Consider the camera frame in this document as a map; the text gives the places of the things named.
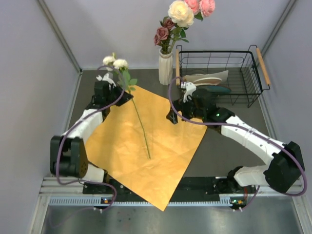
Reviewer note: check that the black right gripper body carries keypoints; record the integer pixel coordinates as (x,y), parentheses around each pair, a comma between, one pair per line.
(188,108)

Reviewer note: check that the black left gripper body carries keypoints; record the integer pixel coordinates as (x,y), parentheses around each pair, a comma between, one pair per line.
(115,93)

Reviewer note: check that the white rose stem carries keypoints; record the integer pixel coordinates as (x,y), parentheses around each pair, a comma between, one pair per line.
(183,17)
(127,83)

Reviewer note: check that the orange wrapping paper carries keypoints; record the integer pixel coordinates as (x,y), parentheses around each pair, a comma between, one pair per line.
(141,149)

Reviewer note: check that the dusty mauve rose stem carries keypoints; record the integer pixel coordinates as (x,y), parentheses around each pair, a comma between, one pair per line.
(162,37)

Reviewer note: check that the pink rose stem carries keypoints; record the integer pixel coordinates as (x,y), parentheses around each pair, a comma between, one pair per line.
(201,8)

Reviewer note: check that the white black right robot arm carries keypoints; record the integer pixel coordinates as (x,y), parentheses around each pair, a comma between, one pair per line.
(283,163)

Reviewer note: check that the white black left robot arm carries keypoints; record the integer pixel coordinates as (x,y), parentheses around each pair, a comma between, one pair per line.
(68,156)

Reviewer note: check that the white ribbed ceramic vase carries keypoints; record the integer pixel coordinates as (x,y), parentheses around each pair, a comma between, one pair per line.
(165,68)

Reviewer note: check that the teal round plate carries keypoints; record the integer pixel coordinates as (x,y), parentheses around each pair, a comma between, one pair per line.
(215,89)

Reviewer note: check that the beige round plate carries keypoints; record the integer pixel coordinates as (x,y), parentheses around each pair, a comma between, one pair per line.
(200,80)

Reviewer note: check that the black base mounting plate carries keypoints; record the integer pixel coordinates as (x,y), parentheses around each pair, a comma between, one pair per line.
(211,185)

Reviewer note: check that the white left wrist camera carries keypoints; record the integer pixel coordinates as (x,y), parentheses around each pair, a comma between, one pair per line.
(107,77)

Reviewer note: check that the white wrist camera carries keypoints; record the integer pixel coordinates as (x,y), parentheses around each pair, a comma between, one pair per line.
(107,77)
(189,88)

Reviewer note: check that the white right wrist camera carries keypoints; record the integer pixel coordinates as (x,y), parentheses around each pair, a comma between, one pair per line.
(189,88)

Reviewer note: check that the black wire dish basket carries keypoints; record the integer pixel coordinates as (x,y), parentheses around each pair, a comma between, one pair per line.
(247,76)

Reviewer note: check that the grey slotted cable duct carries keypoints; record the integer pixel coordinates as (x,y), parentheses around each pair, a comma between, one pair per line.
(99,201)

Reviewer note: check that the aluminium frame rail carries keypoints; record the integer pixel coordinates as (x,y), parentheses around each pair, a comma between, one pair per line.
(294,189)

